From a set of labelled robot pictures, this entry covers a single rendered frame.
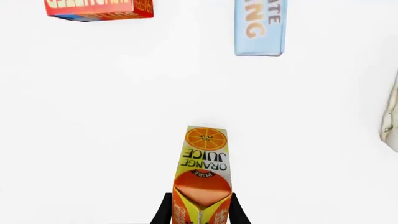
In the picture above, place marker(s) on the white woven basket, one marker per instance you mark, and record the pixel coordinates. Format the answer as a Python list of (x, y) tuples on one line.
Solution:
[(391, 116)]

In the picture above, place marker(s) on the pale blue printed box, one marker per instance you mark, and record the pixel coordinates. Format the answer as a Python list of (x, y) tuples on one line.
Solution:
[(259, 28)]

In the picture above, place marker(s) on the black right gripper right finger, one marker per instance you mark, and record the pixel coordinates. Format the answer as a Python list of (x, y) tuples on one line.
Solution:
[(238, 213)]

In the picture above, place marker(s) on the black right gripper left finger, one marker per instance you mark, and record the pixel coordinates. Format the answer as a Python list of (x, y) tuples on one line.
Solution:
[(163, 213)]

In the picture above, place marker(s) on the red printed food box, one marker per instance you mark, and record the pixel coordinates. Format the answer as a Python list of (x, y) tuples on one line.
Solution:
[(99, 8)]

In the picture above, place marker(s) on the orange juice carton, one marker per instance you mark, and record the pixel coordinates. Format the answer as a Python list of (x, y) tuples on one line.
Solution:
[(202, 177)]

